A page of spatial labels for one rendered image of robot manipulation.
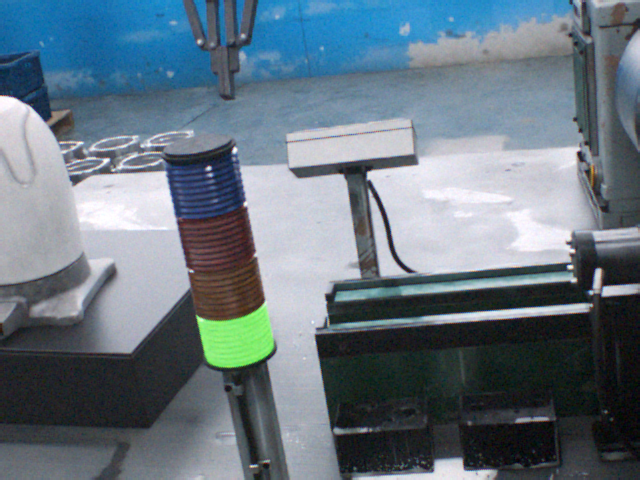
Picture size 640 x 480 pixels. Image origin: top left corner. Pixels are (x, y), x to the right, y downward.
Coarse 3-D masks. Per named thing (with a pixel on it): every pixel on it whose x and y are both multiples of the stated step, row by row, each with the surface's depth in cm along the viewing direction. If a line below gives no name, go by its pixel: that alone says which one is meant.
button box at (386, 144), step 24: (408, 120) 128; (288, 144) 131; (312, 144) 130; (336, 144) 130; (360, 144) 129; (384, 144) 128; (408, 144) 128; (312, 168) 131; (336, 168) 132; (384, 168) 134
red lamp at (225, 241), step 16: (240, 208) 78; (176, 224) 79; (192, 224) 77; (208, 224) 77; (224, 224) 77; (240, 224) 78; (192, 240) 78; (208, 240) 77; (224, 240) 78; (240, 240) 78; (192, 256) 79; (208, 256) 78; (224, 256) 78; (240, 256) 79
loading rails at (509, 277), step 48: (336, 288) 121; (384, 288) 119; (432, 288) 117; (480, 288) 115; (528, 288) 115; (336, 336) 108; (384, 336) 108; (432, 336) 107; (480, 336) 106; (528, 336) 106; (576, 336) 105; (336, 384) 111; (384, 384) 110; (432, 384) 109; (480, 384) 109; (528, 384) 108; (576, 384) 107
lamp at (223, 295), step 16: (256, 256) 81; (192, 272) 79; (208, 272) 79; (224, 272) 78; (240, 272) 79; (256, 272) 81; (192, 288) 81; (208, 288) 79; (224, 288) 79; (240, 288) 79; (256, 288) 81; (208, 304) 80; (224, 304) 80; (240, 304) 80; (256, 304) 81; (208, 320) 80; (224, 320) 80
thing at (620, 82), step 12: (636, 36) 134; (636, 48) 132; (624, 60) 135; (636, 60) 129; (624, 72) 133; (636, 72) 127; (624, 84) 132; (636, 84) 125; (624, 96) 131; (636, 96) 124; (624, 108) 132; (636, 108) 124; (624, 120) 134; (636, 120) 124; (636, 132) 125; (636, 144) 128
